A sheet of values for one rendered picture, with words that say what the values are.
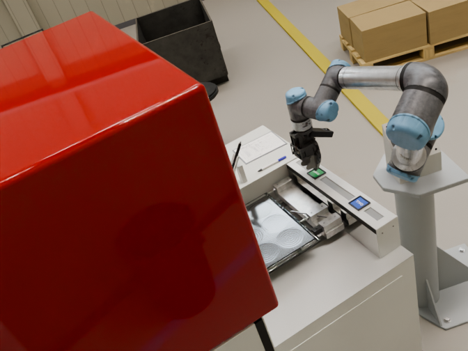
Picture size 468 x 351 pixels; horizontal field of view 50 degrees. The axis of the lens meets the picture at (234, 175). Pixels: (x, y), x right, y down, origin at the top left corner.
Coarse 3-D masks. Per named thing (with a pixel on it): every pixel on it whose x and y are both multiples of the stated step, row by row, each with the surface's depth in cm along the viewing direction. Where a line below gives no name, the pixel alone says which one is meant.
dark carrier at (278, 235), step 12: (252, 204) 203; (264, 204) 201; (252, 216) 197; (264, 216) 195; (276, 216) 193; (288, 216) 191; (264, 228) 189; (276, 228) 187; (288, 228) 185; (300, 228) 184; (264, 240) 184; (276, 240) 182; (288, 240) 181; (300, 240) 179; (264, 252) 179; (276, 252) 177; (288, 252) 176
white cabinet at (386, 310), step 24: (408, 264) 171; (384, 288) 170; (408, 288) 178; (336, 312) 164; (360, 312) 170; (384, 312) 177; (408, 312) 185; (312, 336) 163; (336, 336) 169; (360, 336) 176; (384, 336) 184; (408, 336) 192
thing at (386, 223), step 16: (304, 176) 198; (320, 176) 195; (336, 176) 192; (336, 192) 185; (352, 192) 183; (352, 208) 176; (368, 208) 174; (384, 208) 172; (368, 224) 168; (384, 224) 166; (384, 240) 169
